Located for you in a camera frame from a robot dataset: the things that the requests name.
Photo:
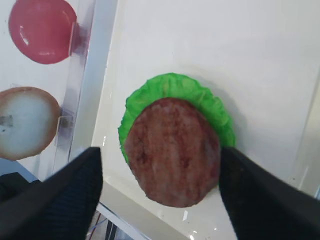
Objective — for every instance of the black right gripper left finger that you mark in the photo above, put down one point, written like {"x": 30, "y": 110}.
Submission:
{"x": 59, "y": 208}

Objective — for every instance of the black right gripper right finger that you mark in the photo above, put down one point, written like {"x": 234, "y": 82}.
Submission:
{"x": 263, "y": 207}

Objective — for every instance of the orange bread slice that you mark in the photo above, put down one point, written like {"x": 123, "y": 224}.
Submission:
{"x": 28, "y": 122}

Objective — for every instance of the brown meat patty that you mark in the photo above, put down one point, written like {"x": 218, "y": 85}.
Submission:
{"x": 173, "y": 153}

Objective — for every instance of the green lettuce leaf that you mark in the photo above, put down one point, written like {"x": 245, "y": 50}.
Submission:
{"x": 174, "y": 85}

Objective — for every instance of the red tomato slice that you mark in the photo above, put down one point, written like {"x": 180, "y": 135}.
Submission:
{"x": 42, "y": 29}

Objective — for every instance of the silver metal tray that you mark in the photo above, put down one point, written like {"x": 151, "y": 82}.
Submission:
{"x": 261, "y": 57}

